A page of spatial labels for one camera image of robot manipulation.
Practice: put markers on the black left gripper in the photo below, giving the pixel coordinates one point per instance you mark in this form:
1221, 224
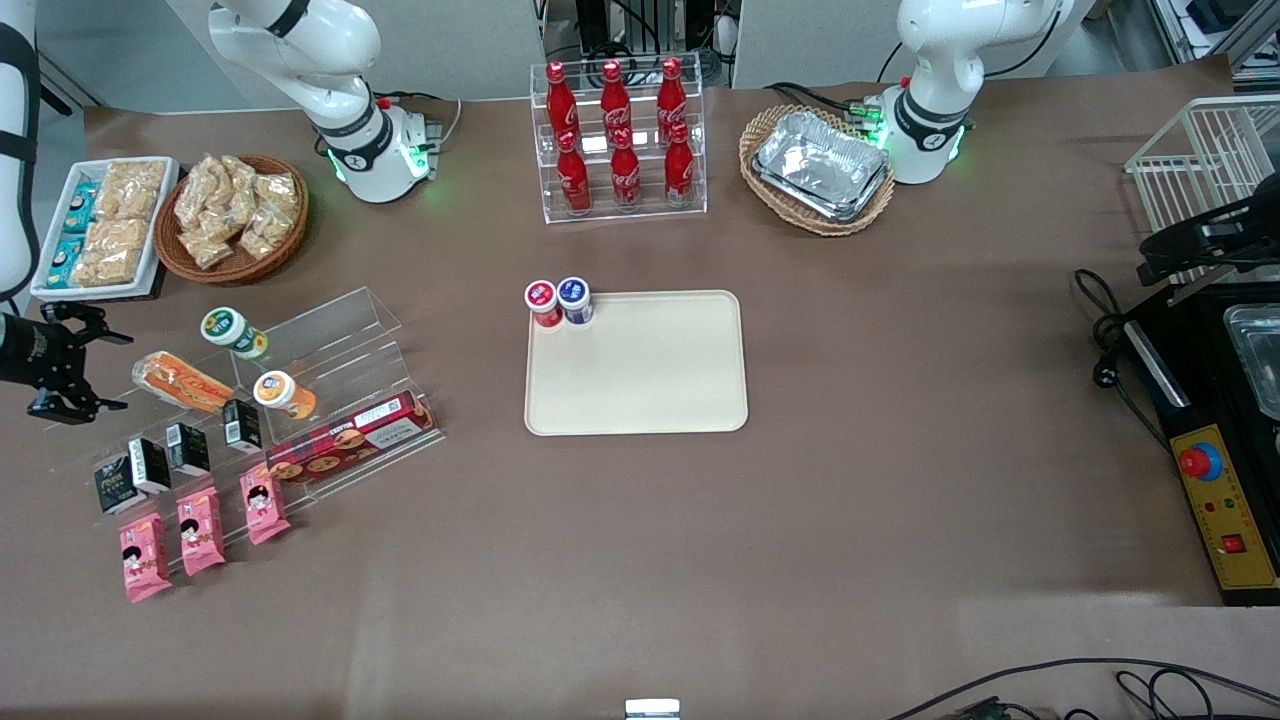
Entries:
1222, 233

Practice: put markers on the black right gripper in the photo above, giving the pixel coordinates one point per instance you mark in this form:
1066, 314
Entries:
28, 352

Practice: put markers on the triangle sandwich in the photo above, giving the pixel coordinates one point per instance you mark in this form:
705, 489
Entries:
180, 383

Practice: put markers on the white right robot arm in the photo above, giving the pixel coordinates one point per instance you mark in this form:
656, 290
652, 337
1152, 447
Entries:
300, 50

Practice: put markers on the metal tray in machine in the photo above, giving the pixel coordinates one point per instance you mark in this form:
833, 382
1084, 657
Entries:
1258, 360

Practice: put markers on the white rectangular snack tray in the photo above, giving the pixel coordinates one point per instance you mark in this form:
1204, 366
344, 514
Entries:
168, 200

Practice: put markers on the aluminium foil tray stack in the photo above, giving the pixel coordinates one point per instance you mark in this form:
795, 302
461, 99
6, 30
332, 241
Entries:
820, 165

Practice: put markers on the beige plastic tray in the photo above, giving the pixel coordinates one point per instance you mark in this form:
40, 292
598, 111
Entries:
650, 370

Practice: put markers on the teal snack pack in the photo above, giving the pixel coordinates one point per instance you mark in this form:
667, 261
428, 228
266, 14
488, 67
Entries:
80, 208
66, 262

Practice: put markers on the black sealing machine yellow panel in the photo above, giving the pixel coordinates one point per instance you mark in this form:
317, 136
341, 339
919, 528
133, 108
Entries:
1200, 360

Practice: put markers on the beige rice cracker pack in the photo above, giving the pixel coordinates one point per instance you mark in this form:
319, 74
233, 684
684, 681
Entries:
110, 252
130, 190

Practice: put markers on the small black carton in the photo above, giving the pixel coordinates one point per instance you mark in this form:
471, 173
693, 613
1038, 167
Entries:
188, 450
242, 425
150, 465
114, 485

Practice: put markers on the green lid cup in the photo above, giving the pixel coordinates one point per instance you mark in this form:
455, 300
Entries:
232, 332

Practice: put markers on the clear bag beige snacks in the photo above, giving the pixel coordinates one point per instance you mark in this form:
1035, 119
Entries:
200, 190
245, 195
265, 235
208, 247
278, 192

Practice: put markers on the pink snack pack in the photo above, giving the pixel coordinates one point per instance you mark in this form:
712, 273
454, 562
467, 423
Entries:
265, 505
201, 532
145, 558

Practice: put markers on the red emergency stop button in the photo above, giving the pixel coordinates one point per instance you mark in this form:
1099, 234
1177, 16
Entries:
1200, 460

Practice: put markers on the orange lid cup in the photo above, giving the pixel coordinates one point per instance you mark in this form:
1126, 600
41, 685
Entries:
282, 393

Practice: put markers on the brown wicker basket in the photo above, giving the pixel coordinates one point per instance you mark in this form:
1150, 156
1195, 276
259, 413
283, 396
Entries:
280, 255

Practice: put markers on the clear acrylic tiered stand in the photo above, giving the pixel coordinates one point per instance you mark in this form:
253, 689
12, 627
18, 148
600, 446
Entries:
330, 330

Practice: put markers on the red cookie box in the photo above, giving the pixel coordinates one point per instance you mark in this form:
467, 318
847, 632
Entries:
350, 440

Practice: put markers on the light wicker basket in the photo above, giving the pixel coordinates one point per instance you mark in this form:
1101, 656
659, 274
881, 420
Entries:
760, 180

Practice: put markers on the red lid cup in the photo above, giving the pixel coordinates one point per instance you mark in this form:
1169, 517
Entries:
543, 300

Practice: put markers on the clear acrylic bottle rack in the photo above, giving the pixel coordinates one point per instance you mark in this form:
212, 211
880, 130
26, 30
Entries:
690, 150

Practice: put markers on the red cola bottle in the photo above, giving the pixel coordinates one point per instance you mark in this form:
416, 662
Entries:
574, 180
679, 172
671, 95
615, 100
626, 178
561, 100

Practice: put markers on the blue lid cup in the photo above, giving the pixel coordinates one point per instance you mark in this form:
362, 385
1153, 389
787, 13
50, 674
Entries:
575, 297

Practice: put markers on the black background equipment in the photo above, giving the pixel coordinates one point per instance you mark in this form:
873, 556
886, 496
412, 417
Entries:
600, 25

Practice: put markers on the small white grey device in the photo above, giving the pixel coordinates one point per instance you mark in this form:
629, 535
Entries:
652, 710

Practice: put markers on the aluminium frame structure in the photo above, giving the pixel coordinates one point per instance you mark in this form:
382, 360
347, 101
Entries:
1220, 30

